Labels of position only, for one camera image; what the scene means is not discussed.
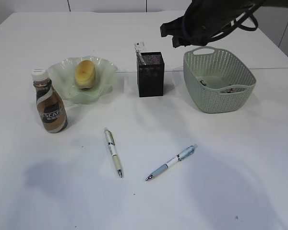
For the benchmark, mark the black mesh pen holder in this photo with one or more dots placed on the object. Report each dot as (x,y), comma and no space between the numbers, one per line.
(150,77)

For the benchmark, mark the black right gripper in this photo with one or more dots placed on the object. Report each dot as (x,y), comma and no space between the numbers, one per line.
(188,30)

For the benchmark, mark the green wavy glass plate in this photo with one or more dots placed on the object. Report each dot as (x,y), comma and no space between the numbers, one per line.
(62,76)

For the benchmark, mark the white green ballpoint pen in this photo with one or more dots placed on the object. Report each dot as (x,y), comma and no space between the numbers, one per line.
(112,149)

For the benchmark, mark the sugar dusted bread loaf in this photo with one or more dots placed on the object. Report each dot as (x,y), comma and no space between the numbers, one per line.
(85,75)

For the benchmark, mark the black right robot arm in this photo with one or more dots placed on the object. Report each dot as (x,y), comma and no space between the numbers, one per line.
(228,15)

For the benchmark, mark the clear grey gel pen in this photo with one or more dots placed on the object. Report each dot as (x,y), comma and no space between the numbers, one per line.
(139,56)

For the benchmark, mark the brown Nescafe coffee bottle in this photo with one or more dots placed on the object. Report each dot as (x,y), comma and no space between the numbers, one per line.
(49,104)

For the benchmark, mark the green plastic woven basket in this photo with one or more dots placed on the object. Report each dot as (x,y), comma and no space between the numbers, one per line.
(220,70)

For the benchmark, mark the transparent plastic ruler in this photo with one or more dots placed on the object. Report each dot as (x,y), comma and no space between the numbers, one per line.
(139,45)

